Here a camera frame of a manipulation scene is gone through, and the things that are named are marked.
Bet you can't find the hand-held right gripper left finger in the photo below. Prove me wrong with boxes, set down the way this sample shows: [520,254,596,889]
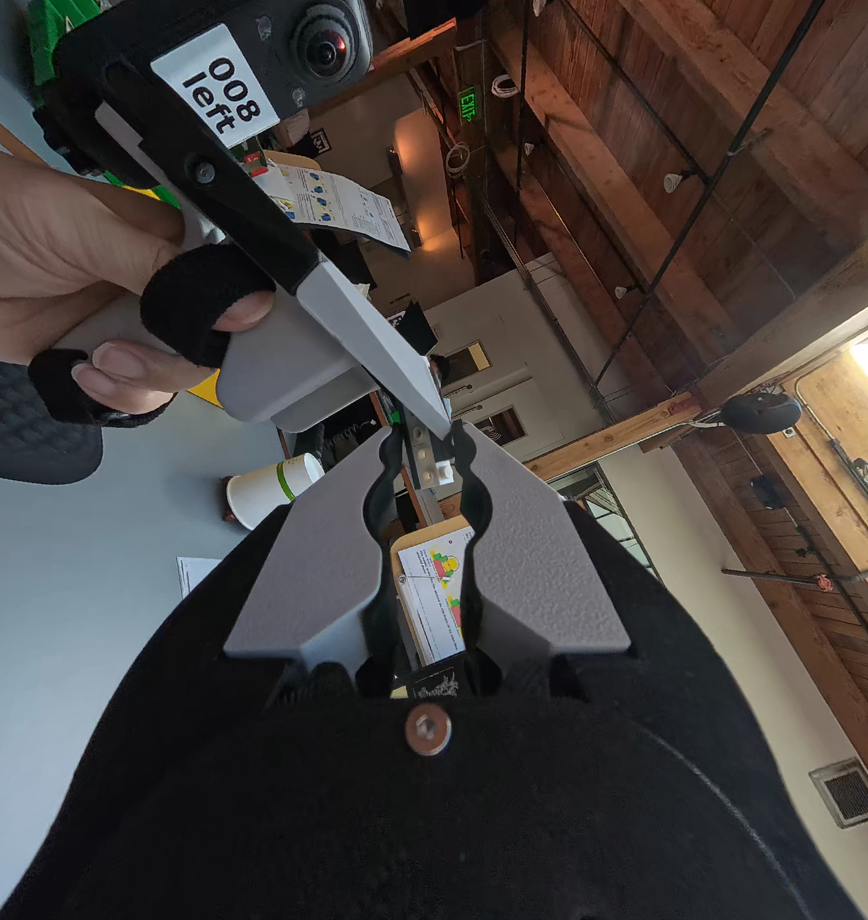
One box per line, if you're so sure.
[222,427,402,682]

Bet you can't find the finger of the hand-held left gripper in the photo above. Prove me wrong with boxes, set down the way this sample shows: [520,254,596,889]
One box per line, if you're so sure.
[294,259,455,439]

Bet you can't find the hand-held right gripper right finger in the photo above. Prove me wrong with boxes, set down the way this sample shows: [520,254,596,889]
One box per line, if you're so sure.
[451,421,632,669]

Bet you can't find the grey lego strip assembly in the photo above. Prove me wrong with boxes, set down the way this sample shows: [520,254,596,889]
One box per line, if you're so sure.
[404,410,455,491]

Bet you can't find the lego instruction booklet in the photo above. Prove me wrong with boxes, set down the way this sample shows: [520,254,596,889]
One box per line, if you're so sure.
[177,555,223,598]

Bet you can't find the black lego set box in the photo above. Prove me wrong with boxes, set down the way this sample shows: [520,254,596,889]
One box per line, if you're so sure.
[405,661,471,700]

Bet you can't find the person's left hand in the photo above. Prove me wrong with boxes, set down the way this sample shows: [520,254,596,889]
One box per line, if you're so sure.
[0,142,277,418]

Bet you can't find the curled printed instruction sheet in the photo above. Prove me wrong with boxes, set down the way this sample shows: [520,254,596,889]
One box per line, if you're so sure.
[262,161,412,254]

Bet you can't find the white paper cup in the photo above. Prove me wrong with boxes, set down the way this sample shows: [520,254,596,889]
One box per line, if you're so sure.
[224,453,326,531]

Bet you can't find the illustrated task sheet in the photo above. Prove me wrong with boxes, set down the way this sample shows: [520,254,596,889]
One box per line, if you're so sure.
[398,528,478,666]

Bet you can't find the black dome speaker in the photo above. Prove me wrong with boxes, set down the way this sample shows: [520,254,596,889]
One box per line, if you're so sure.
[721,394,803,434]

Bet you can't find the green plastic bin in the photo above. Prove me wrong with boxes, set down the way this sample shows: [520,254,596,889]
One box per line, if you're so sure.
[30,0,108,91]

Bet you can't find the black wrist rest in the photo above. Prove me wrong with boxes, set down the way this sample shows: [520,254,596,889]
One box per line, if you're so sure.
[0,356,104,486]

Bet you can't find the wooden post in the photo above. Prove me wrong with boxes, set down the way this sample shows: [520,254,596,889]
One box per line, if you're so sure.
[524,391,708,483]

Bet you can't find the wall vent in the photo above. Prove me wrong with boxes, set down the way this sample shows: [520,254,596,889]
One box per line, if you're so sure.
[809,758,868,829]

